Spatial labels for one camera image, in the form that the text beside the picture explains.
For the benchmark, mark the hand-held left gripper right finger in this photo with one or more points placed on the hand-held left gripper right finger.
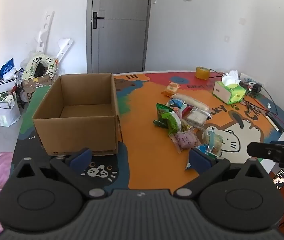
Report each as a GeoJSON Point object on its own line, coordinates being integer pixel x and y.
{"type": "Point", "coordinates": [199, 158]}

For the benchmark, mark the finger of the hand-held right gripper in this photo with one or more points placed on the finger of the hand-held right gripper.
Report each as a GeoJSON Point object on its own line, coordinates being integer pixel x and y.
{"type": "Point", "coordinates": [259, 149]}

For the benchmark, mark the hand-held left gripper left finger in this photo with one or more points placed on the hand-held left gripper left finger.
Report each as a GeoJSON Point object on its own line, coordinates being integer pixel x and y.
{"type": "Point", "coordinates": [82, 158]}

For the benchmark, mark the small teal snack packet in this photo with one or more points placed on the small teal snack packet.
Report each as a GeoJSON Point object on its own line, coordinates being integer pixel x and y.
{"type": "Point", "coordinates": [205, 150]}

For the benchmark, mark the pink snack packet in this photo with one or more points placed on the pink snack packet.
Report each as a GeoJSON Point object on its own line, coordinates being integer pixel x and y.
{"type": "Point", "coordinates": [185, 140]}

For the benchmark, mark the green white clear snack packet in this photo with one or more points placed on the green white clear snack packet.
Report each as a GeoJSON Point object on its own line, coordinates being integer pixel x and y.
{"type": "Point", "coordinates": [213, 140]}

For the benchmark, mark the yellow snack packet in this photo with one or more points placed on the yellow snack packet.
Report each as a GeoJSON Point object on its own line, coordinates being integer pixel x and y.
{"type": "Point", "coordinates": [187, 125]}

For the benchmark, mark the clear packet of white blocks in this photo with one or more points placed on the clear packet of white blocks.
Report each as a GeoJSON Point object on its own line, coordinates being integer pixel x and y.
{"type": "Point", "coordinates": [197, 117]}

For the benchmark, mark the light green snack packet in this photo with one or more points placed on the light green snack packet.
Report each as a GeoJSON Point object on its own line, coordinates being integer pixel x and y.
{"type": "Point", "coordinates": [173, 123]}

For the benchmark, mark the red snack packet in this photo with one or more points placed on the red snack packet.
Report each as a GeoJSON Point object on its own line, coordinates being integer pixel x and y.
{"type": "Point", "coordinates": [185, 110]}

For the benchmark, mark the long pale snack packet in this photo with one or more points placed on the long pale snack packet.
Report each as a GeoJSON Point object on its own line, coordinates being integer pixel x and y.
{"type": "Point", "coordinates": [194, 101]}

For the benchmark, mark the dark green snack packet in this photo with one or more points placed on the dark green snack packet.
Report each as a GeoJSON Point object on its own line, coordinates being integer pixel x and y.
{"type": "Point", "coordinates": [162, 110]}

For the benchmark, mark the orange cracker packet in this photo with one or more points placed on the orange cracker packet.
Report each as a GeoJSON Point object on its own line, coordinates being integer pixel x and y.
{"type": "Point", "coordinates": [171, 88]}

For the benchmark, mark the phone with lit screen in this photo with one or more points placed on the phone with lit screen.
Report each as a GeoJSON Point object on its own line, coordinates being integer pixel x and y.
{"type": "Point", "coordinates": [280, 179]}

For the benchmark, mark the white black pen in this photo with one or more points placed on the white black pen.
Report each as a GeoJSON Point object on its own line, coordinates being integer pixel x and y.
{"type": "Point", "coordinates": [274, 122]}

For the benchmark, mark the colourful cartoon table mat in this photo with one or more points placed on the colourful cartoon table mat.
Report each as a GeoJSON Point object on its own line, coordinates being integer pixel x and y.
{"type": "Point", "coordinates": [147, 140]}

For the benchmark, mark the black power adapter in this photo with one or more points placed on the black power adapter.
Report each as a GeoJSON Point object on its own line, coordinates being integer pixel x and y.
{"type": "Point", "coordinates": [256, 88]}

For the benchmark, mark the green tissue box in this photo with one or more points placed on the green tissue box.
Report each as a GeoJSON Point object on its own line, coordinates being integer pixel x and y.
{"type": "Point", "coordinates": [229, 91]}

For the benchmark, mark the white power strip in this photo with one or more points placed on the white power strip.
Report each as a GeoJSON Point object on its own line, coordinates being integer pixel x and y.
{"type": "Point", "coordinates": [246, 78]}

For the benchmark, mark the yellow tape roll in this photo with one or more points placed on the yellow tape roll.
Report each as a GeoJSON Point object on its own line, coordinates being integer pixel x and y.
{"type": "Point", "coordinates": [202, 73]}

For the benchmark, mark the printed brown cardboard box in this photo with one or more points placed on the printed brown cardboard box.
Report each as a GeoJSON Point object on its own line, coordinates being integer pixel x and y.
{"type": "Point", "coordinates": [36, 85]}

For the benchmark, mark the white plastic bag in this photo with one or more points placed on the white plastic bag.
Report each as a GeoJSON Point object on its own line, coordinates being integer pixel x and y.
{"type": "Point", "coordinates": [6, 115]}

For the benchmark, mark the short white holed board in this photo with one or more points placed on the short white holed board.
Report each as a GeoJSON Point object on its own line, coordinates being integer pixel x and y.
{"type": "Point", "coordinates": [63, 48]}

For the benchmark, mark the blue white bag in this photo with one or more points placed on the blue white bag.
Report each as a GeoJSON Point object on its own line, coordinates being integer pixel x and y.
{"type": "Point", "coordinates": [7, 68]}

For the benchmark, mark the grey door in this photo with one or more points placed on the grey door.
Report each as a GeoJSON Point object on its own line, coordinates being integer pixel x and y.
{"type": "Point", "coordinates": [122, 42]}

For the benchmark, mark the tall white holed board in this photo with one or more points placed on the tall white holed board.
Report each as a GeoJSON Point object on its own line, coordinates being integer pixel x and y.
{"type": "Point", "coordinates": [44, 35]}

